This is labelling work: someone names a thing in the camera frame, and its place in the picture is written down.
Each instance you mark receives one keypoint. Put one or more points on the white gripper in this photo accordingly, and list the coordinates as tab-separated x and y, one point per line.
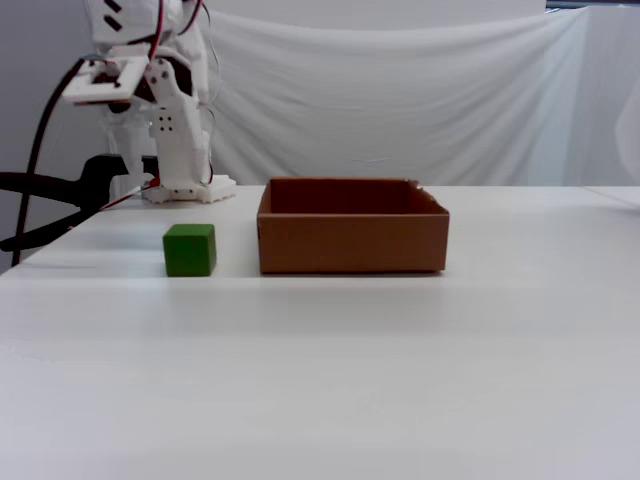
176	131

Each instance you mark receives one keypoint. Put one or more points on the green wooden cube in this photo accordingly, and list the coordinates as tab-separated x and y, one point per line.
190	250

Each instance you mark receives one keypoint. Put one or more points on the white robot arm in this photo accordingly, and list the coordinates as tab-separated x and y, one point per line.
127	22

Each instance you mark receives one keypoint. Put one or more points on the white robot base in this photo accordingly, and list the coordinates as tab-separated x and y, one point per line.
215	190

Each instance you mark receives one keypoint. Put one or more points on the brown cardboard box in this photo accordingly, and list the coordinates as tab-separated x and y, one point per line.
350	242

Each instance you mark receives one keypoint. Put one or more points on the black table clamp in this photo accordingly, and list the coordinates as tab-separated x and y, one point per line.
100	180

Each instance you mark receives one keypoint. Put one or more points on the white cloth backdrop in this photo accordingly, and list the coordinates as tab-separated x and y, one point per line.
400	100

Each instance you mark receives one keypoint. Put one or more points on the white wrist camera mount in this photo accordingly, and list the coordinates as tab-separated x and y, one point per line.
95	93

